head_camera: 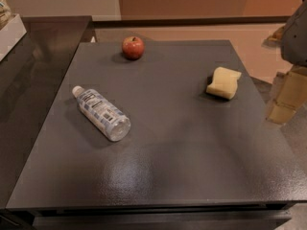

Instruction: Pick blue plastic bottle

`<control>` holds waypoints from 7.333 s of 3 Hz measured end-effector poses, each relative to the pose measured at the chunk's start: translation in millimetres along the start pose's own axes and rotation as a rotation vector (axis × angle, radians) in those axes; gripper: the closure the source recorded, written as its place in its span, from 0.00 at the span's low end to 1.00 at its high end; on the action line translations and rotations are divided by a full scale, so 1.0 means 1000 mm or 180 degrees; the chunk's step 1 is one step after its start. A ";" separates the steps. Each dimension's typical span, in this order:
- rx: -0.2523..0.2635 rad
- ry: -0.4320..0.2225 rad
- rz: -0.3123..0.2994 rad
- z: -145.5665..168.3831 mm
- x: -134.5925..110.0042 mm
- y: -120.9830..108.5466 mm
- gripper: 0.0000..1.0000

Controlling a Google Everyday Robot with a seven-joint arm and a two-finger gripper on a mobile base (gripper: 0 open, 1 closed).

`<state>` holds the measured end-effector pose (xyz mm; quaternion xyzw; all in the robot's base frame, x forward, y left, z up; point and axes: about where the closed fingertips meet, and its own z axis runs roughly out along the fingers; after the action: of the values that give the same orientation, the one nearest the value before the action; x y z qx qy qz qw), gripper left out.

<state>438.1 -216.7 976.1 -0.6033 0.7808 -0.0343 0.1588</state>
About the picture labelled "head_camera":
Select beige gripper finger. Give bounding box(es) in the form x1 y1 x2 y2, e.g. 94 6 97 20
266 65 307 125

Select clear blue-labelled plastic bottle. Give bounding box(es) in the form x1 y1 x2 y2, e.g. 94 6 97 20
72 86 131 142

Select yellow sponge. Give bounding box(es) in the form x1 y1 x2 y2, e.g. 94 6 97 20
206 67 242 100

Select red apple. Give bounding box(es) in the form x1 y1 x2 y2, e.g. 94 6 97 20
122 36 145 60

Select dark side table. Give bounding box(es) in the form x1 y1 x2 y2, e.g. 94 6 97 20
0 16 95 211

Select white box at left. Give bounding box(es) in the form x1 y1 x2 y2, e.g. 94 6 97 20
0 13 27 61

